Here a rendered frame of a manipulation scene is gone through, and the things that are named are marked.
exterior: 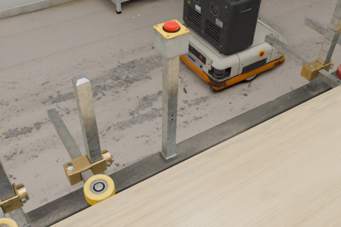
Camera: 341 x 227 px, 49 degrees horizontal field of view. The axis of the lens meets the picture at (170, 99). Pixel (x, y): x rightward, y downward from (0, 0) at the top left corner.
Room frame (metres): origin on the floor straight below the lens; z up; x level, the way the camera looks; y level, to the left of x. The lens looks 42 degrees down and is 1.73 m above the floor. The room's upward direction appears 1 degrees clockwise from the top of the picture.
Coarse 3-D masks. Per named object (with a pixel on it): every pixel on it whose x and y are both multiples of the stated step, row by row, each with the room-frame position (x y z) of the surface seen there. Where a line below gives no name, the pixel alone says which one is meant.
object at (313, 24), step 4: (308, 20) 1.57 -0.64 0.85; (312, 20) 1.57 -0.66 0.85; (308, 24) 1.57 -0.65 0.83; (312, 24) 1.55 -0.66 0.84; (316, 24) 1.53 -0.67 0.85; (320, 24) 1.53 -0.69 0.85; (312, 28) 1.54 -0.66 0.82; (316, 28) 1.53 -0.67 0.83; (320, 28) 1.51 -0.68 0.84; (324, 28) 1.50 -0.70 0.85; (320, 32) 1.50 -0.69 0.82; (324, 32) 1.49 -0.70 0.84; (340, 36) 1.43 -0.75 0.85; (340, 40) 1.41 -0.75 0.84; (340, 44) 1.41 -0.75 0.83
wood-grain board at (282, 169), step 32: (320, 96) 0.96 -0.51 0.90; (256, 128) 0.80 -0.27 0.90; (288, 128) 0.80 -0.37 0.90; (320, 128) 0.81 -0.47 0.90; (192, 160) 0.67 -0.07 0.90; (224, 160) 0.67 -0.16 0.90; (256, 160) 0.68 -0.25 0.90; (288, 160) 0.68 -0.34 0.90; (320, 160) 0.68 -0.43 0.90; (128, 192) 0.56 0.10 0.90; (160, 192) 0.56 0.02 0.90; (192, 192) 0.56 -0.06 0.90; (224, 192) 0.57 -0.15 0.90; (256, 192) 0.57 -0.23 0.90; (288, 192) 0.57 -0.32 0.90; (320, 192) 0.57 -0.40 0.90; (64, 224) 0.46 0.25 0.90; (96, 224) 0.46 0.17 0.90; (128, 224) 0.47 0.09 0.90; (160, 224) 0.47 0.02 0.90; (192, 224) 0.47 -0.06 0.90; (224, 224) 0.47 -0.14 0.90; (256, 224) 0.48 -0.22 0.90; (288, 224) 0.48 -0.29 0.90; (320, 224) 0.48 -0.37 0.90
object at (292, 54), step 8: (264, 40) 1.45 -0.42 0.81; (272, 40) 1.41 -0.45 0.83; (280, 48) 1.37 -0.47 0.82; (288, 48) 1.35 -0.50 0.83; (288, 56) 1.33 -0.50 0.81; (296, 56) 1.29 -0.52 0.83; (320, 72) 1.19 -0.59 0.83; (328, 72) 1.19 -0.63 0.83; (328, 80) 1.15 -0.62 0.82; (336, 80) 1.14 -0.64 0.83
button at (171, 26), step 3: (168, 21) 0.86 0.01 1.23; (171, 21) 0.86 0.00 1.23; (174, 21) 0.86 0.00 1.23; (165, 24) 0.84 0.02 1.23; (168, 24) 0.85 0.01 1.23; (171, 24) 0.85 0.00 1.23; (174, 24) 0.85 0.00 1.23; (177, 24) 0.85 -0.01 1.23; (165, 27) 0.83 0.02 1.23; (168, 27) 0.83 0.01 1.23; (171, 27) 0.83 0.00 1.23; (174, 27) 0.83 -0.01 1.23; (177, 27) 0.84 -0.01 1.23; (168, 30) 0.83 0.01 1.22; (171, 30) 0.83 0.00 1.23; (174, 30) 0.83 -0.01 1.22
